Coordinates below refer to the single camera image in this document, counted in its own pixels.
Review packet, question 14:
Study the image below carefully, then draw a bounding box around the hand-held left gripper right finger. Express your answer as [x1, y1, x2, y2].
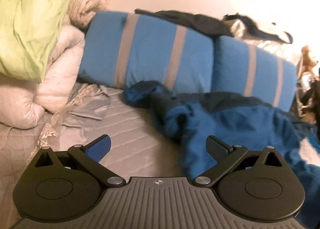
[191, 135, 284, 187]

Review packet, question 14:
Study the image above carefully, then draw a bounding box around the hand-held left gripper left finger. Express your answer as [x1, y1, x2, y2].
[34, 134, 125, 187]

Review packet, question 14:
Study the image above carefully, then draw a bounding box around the blue fleece jacket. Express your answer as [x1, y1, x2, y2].
[123, 80, 320, 219]

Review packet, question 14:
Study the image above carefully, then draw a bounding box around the pile of bags and clothes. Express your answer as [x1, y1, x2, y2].
[296, 69, 320, 125]

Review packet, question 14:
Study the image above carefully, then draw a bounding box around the grey quilted bedspread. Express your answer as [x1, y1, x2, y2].
[0, 82, 190, 229]

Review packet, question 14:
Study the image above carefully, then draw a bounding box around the blue grey-striped pillow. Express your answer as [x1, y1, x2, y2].
[212, 36, 298, 113]
[77, 11, 215, 92]

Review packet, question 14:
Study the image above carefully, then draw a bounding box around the white quilted comforter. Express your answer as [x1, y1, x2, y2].
[0, 26, 85, 130]

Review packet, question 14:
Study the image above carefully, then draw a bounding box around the silver and dark cloth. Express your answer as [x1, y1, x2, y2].
[222, 14, 293, 45]

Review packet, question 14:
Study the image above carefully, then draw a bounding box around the dark garment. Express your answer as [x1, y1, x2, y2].
[135, 9, 235, 38]

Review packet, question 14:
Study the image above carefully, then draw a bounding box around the brown teddy bear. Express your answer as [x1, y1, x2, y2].
[299, 45, 319, 75]

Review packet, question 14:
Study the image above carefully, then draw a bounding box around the beige knitted blanket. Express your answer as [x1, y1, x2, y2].
[67, 0, 110, 28]

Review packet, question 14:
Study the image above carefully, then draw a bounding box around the light green quilt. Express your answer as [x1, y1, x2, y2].
[0, 0, 110, 81]

